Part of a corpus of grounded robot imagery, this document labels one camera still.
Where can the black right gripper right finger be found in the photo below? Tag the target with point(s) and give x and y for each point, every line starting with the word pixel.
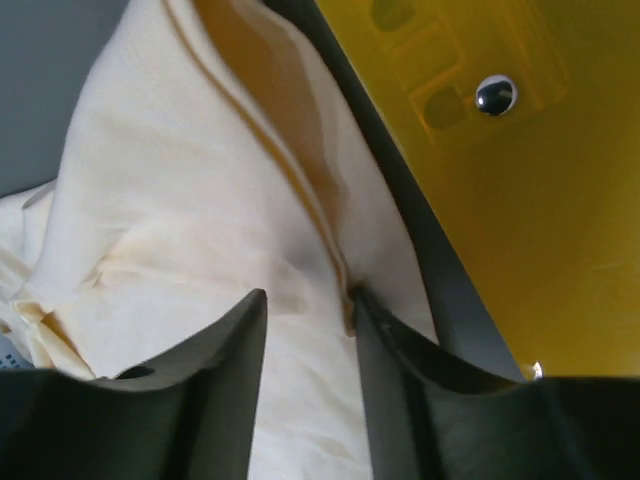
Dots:
pixel 432 415

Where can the yellow plastic folder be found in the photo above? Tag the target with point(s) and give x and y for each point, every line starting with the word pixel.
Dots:
pixel 520 123

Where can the cream yellow t shirt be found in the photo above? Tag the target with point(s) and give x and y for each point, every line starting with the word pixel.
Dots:
pixel 211 153

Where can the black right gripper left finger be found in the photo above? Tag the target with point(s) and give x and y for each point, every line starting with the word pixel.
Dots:
pixel 188 413

